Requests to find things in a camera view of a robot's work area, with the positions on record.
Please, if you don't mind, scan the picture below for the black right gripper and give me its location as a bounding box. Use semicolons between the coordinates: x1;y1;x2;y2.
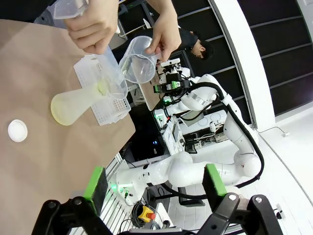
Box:
153;73;192;97

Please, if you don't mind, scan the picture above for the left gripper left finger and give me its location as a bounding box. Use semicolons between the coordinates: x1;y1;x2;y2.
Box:
31;165;116;235

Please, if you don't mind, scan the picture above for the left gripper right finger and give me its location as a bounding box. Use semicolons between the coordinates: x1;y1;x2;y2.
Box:
198;163;285;235

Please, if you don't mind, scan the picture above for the clear plastic beaker with handle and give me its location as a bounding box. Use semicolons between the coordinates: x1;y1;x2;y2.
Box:
118;35;164;85

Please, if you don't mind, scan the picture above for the white round flask cap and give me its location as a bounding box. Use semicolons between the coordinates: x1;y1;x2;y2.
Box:
7;118;28;143

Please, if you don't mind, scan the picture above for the person's left forearm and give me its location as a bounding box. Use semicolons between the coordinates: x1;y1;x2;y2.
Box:
146;0;179;23

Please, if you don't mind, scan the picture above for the person's left hand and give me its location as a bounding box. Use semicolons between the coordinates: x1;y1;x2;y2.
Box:
144;17;182;62

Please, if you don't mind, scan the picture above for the person's right hand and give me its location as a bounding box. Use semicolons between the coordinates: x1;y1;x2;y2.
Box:
64;0;121;56

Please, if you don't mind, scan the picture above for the brown wooden board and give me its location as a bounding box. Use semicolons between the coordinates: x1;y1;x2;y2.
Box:
138;81;161;112

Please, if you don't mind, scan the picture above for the black-haired man in black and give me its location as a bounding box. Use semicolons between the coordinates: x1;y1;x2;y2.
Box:
136;27;215;62

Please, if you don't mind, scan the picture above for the white equipment rack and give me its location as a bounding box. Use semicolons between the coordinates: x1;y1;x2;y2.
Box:
160;114;188;158

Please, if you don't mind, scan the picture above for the yellow emergency stop button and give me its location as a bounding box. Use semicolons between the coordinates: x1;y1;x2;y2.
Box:
137;205;157;224

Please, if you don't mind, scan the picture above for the white perforated plastic basket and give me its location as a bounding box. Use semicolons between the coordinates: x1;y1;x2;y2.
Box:
73;54;132;127

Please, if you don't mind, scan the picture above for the translucent plastic conical flask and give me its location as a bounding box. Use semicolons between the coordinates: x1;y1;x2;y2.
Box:
50;81;111;127

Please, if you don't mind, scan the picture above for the person in black t-shirt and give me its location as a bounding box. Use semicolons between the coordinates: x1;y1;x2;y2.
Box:
0;0;74;23

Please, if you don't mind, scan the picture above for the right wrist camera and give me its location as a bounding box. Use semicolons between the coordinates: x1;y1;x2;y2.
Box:
159;58;182;74

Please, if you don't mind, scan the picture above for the white slatted table frame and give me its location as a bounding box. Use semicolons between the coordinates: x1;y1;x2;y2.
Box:
99;151;157;235

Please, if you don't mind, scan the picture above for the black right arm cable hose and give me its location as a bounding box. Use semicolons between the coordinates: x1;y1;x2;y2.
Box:
160;81;267;199

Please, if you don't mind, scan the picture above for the black cable bundle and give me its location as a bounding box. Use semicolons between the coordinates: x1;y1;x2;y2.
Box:
119;200;172;235

